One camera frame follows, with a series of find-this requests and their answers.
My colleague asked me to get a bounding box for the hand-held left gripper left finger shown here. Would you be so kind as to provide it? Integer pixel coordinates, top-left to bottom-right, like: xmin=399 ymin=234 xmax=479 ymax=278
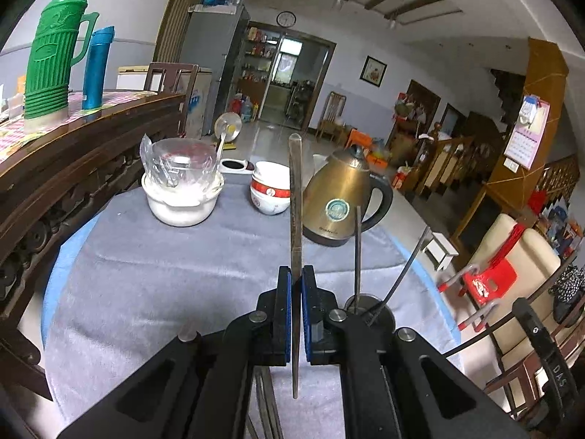
xmin=57 ymin=265 xmax=293 ymax=439

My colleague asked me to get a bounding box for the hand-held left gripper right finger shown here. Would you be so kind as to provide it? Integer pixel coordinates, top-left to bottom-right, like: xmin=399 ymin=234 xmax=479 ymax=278
xmin=302 ymin=265 xmax=533 ymax=439

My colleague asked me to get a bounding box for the grey metal utensil holder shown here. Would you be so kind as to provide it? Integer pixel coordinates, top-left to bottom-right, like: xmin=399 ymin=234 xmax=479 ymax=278
xmin=344 ymin=293 xmax=396 ymax=330

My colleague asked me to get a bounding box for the long metal chopstick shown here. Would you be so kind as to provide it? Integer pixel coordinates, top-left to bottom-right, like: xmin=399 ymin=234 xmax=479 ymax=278
xmin=288 ymin=132 xmax=305 ymax=399

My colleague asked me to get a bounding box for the pile of dark chopsticks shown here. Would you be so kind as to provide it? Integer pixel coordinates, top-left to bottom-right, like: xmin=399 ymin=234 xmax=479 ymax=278
xmin=249 ymin=366 xmax=286 ymax=439

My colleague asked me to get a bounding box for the black polka dot bag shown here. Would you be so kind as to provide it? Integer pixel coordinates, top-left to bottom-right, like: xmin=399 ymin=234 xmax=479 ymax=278
xmin=548 ymin=263 xmax=585 ymax=325

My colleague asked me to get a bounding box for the red plastic stool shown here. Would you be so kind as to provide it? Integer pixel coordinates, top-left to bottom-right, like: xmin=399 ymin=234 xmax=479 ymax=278
xmin=461 ymin=256 xmax=518 ymax=307

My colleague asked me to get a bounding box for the beige cushioned armchair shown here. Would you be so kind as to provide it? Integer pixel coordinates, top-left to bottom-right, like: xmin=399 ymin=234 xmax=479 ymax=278
xmin=471 ymin=213 xmax=565 ymax=421

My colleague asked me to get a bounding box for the white bowl blue print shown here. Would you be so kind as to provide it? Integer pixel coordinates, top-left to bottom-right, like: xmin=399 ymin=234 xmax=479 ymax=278
xmin=251 ymin=194 xmax=292 ymax=217

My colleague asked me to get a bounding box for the red plastic chair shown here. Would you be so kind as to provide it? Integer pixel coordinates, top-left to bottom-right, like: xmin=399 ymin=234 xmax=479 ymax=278
xmin=438 ymin=263 xmax=497 ymax=332

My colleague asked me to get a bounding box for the gold electric kettle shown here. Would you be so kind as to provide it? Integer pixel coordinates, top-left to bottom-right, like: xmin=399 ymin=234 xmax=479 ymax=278
xmin=302 ymin=145 xmax=394 ymax=248

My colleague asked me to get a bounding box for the red banded white bowl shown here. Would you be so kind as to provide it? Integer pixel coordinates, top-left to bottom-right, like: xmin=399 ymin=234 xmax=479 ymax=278
xmin=250 ymin=178 xmax=291 ymax=199

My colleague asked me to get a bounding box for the grey tablecloth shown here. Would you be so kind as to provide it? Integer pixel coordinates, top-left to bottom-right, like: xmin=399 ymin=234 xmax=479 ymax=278
xmin=43 ymin=178 xmax=462 ymax=439

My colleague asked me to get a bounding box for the plain white bowl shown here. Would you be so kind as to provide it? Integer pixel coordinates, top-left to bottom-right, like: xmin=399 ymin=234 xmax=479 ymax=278
xmin=253 ymin=161 xmax=291 ymax=184

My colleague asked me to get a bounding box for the small white stool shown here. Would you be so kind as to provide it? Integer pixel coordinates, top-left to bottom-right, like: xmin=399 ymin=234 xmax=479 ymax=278
xmin=423 ymin=232 xmax=459 ymax=270

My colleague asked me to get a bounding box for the clear plastic bag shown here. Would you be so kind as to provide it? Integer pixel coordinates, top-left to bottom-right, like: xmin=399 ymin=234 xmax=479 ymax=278
xmin=139 ymin=134 xmax=224 ymax=193

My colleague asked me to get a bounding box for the white electric fan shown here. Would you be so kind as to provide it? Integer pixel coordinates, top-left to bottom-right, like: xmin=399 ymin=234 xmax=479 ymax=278
xmin=215 ymin=112 xmax=243 ymax=143

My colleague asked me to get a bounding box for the wooden stair railing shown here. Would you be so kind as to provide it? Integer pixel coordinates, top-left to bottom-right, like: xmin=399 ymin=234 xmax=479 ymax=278
xmin=411 ymin=121 xmax=478 ymax=199

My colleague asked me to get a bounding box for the light wooden chair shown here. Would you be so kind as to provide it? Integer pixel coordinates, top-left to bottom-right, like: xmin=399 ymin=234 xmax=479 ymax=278
xmin=317 ymin=91 xmax=347 ymax=142

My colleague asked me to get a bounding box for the white chest freezer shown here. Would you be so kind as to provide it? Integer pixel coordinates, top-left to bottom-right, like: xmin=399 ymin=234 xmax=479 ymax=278
xmin=176 ymin=68 xmax=214 ymax=139

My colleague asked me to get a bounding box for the blue table cover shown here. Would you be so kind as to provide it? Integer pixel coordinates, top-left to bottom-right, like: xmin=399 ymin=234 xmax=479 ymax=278
xmin=40 ymin=222 xmax=460 ymax=348

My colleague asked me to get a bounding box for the carved wooden sideboard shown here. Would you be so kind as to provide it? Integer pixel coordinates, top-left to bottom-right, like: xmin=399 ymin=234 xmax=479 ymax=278
xmin=0 ymin=91 xmax=188 ymax=398

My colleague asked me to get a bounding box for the kitchen shelf with bottles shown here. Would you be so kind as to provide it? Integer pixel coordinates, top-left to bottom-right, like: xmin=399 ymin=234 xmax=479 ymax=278
xmin=240 ymin=27 xmax=279 ymax=83

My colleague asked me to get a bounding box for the dark wooden chair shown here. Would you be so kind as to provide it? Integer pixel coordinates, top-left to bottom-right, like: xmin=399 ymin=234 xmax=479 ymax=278
xmin=144 ymin=61 xmax=199 ymax=97

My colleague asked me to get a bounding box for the pink checked cloth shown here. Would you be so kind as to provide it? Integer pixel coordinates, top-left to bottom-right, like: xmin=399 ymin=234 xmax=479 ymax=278
xmin=0 ymin=90 xmax=156 ymax=156

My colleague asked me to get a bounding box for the orange wooden stair panel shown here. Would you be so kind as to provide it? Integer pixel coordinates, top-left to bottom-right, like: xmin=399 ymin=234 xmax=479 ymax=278
xmin=457 ymin=37 xmax=570 ymax=257

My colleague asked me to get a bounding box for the white box yellow edge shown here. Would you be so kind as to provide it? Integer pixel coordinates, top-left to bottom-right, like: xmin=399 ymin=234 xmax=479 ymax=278
xmin=116 ymin=65 xmax=149 ymax=91

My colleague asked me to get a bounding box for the grey refrigerator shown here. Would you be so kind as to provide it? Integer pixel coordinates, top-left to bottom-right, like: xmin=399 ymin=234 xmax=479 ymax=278
xmin=180 ymin=4 xmax=251 ymax=135

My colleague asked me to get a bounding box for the blue thermos bottle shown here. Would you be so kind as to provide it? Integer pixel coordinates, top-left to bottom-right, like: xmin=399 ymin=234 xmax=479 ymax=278
xmin=82 ymin=26 xmax=116 ymax=110

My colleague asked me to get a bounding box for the brown wooden door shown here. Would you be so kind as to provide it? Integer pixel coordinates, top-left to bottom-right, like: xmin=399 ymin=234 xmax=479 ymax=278
xmin=155 ymin=0 xmax=229 ymax=65

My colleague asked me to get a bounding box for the green thermos jug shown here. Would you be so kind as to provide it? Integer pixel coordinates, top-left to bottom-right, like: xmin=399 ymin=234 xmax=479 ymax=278
xmin=24 ymin=0 xmax=100 ymax=133

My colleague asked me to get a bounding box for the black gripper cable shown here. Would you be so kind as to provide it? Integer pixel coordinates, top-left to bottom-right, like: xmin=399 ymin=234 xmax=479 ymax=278
xmin=441 ymin=322 xmax=519 ymax=360

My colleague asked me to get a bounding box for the white bowl with handles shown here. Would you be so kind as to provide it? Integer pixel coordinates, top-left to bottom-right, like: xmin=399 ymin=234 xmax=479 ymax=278
xmin=141 ymin=171 xmax=226 ymax=228

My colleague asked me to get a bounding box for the hanging wall calendar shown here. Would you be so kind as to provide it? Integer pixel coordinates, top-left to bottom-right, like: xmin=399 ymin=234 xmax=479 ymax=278
xmin=504 ymin=94 xmax=550 ymax=171

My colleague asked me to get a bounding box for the framed wall picture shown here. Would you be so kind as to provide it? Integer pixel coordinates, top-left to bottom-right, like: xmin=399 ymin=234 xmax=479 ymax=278
xmin=360 ymin=56 xmax=388 ymax=87

